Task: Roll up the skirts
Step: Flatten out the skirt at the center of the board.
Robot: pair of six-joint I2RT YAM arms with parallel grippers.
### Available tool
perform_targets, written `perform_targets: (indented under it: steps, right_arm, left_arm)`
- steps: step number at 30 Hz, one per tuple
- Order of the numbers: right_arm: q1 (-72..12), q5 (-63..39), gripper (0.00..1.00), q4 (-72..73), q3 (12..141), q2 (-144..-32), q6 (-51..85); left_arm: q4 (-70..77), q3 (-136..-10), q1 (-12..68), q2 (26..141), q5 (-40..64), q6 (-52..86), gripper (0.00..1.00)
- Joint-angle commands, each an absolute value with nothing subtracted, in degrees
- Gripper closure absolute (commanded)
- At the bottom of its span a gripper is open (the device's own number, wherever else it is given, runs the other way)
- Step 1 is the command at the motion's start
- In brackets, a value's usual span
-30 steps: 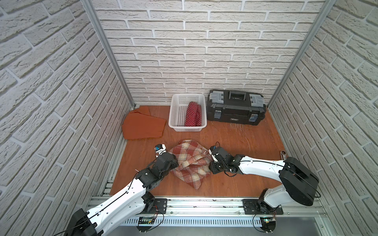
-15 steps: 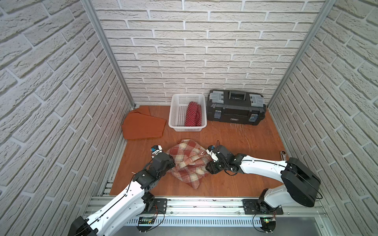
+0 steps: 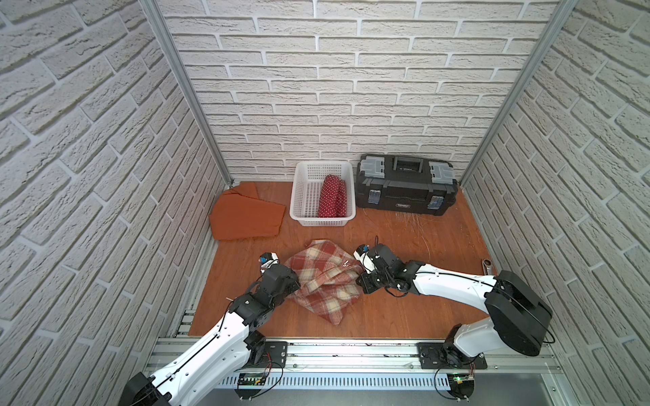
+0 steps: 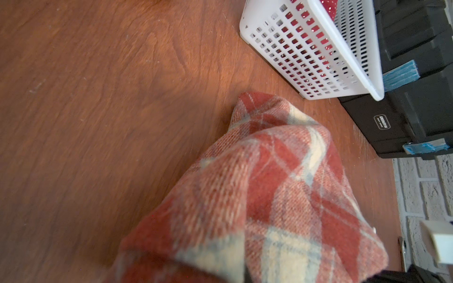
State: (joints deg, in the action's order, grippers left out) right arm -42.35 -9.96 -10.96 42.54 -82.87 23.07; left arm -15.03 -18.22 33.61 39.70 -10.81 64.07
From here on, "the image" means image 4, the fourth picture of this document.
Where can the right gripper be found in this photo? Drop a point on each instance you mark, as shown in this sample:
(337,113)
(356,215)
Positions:
(415,274)

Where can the red plaid skirt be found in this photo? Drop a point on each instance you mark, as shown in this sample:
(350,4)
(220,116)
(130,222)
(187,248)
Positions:
(268,202)

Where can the red polka dot skirt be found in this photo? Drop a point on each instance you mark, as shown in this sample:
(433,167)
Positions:
(329,5)

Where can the black plastic toolbox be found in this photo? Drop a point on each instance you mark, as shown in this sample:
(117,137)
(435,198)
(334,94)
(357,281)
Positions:
(415,118)

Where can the white plastic basket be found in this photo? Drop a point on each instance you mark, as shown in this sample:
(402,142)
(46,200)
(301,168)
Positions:
(320,56)

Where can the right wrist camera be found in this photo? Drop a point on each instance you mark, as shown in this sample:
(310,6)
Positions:
(438,239)

